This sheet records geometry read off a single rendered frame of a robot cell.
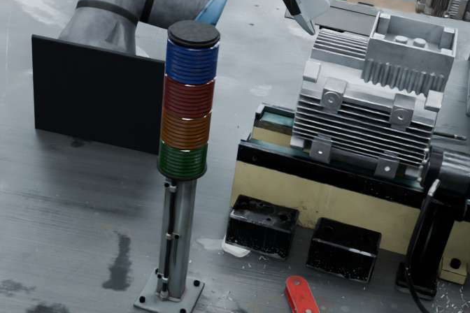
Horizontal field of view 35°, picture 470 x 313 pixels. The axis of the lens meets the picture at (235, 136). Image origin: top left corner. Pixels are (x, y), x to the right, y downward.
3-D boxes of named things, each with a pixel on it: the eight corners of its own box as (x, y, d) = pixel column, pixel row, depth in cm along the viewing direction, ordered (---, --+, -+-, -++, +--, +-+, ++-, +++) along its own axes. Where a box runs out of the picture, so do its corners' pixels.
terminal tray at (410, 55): (445, 70, 116) (458, 28, 112) (440, 102, 107) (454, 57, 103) (368, 52, 118) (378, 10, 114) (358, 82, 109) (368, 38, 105)
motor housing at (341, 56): (422, 138, 127) (452, 38, 117) (412, 202, 112) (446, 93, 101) (308, 110, 131) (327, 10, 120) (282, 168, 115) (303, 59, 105)
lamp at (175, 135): (215, 130, 94) (218, 99, 91) (199, 155, 89) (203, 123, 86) (170, 118, 95) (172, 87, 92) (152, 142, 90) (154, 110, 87)
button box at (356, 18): (378, 38, 139) (385, 10, 138) (377, 38, 132) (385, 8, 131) (289, 17, 142) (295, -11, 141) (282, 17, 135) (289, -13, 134)
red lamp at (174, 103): (218, 99, 91) (222, 66, 89) (203, 123, 86) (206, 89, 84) (172, 87, 92) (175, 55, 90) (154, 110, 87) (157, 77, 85)
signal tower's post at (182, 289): (205, 284, 110) (238, 24, 87) (186, 323, 103) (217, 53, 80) (154, 269, 111) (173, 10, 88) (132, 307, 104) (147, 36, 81)
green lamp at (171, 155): (211, 158, 96) (215, 130, 94) (196, 185, 91) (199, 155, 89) (168, 147, 97) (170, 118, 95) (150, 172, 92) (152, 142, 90)
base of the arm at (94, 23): (40, 41, 131) (56, -11, 133) (68, 68, 146) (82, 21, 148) (122, 56, 129) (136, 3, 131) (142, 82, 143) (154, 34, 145)
